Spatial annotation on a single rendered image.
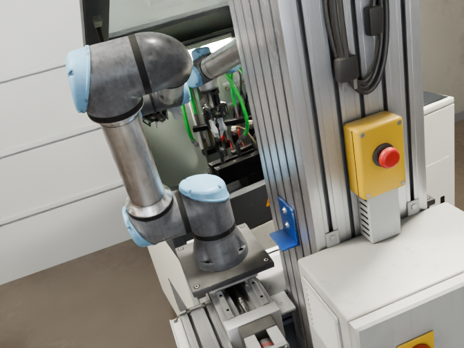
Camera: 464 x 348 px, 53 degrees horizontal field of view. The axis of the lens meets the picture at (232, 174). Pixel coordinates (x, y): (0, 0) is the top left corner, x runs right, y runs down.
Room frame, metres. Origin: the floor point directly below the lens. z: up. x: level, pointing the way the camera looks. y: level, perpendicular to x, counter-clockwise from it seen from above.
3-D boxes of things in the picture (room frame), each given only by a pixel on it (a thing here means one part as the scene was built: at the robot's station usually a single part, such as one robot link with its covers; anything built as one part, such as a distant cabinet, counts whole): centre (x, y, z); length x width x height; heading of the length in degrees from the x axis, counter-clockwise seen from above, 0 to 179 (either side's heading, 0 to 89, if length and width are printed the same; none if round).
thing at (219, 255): (1.06, 0.08, 1.09); 0.15 x 0.15 x 0.10
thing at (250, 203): (1.58, -0.06, 0.87); 0.62 x 0.04 x 0.16; 110
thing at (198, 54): (1.75, 0.01, 1.41); 0.09 x 0.08 x 0.11; 46
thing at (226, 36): (2.05, 0.12, 1.43); 0.54 x 0.03 x 0.02; 110
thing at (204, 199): (1.06, 0.09, 1.20); 0.13 x 0.12 x 0.14; 99
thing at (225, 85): (2.13, -0.11, 1.20); 0.13 x 0.03 x 0.31; 110
